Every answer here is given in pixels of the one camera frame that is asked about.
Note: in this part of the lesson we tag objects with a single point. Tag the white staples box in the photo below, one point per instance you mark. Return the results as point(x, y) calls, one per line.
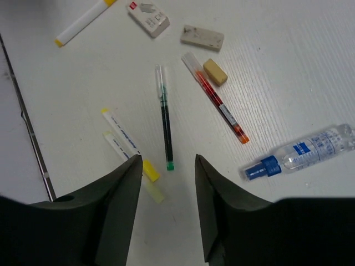
point(148, 16)

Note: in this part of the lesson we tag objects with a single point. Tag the dirty white eraser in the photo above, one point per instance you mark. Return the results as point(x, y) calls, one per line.
point(199, 37)

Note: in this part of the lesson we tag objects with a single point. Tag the white marker pale cap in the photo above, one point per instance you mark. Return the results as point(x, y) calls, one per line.
point(151, 189)

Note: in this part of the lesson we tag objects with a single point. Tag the green ink gel pen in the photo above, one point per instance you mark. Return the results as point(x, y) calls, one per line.
point(163, 98)

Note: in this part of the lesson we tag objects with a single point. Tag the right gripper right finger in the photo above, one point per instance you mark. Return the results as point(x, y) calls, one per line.
point(239, 228)

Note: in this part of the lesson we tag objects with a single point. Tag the red ink gel pen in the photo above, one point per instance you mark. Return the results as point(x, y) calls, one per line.
point(201, 77)

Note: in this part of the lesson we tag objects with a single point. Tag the white marker yellow cap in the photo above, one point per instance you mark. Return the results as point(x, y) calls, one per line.
point(148, 168)

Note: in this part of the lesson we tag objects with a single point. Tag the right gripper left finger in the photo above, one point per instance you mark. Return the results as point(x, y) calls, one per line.
point(90, 226)

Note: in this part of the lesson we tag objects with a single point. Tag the small yellow eraser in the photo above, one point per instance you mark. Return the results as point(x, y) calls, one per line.
point(215, 73)

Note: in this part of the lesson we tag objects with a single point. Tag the white marker orange caps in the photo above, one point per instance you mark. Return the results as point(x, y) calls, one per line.
point(83, 21)

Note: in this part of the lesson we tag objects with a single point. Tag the clear blue spray bottle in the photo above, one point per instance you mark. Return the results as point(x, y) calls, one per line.
point(303, 153)

